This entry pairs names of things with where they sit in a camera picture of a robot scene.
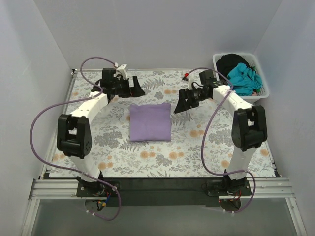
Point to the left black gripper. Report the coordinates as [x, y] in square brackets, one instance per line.
[127, 88]

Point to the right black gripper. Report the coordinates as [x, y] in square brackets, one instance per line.
[188, 97]

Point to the purple t shirt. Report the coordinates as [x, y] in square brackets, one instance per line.
[150, 122]

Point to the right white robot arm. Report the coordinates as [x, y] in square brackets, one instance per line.
[249, 129]

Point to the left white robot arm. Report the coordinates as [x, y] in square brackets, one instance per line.
[74, 138]

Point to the floral patterned table mat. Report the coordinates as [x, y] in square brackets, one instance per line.
[201, 137]

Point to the black t shirt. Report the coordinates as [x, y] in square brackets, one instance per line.
[229, 62]

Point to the teal t shirt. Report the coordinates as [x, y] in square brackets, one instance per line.
[245, 80]

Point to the white plastic laundry basket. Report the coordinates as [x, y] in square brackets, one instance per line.
[252, 61]

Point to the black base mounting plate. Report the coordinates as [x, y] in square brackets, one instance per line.
[164, 191]

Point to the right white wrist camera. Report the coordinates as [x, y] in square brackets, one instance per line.
[189, 80]

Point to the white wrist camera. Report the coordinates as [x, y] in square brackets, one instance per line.
[189, 80]
[122, 69]

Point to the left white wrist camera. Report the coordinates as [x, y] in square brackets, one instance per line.
[122, 69]

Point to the aluminium frame rail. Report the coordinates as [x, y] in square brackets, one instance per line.
[264, 187]

